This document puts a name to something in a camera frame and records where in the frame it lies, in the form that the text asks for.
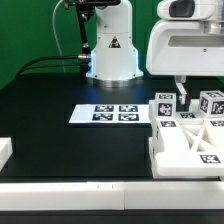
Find white chair seat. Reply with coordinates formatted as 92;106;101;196
149;100;164;165

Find white tag base sheet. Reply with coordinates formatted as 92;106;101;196
69;104;150;124

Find white left wall block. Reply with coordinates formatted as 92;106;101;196
0;137;13;171

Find black cables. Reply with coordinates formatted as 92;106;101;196
14;54;92;78

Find grey thin cable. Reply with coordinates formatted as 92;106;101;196
52;0;67;74

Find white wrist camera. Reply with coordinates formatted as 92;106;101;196
157;0;224;21

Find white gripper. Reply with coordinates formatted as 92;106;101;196
146;20;224;105

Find white chair back frame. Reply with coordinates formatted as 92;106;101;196
151;112;224;178

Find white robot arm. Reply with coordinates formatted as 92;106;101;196
87;0;224;103

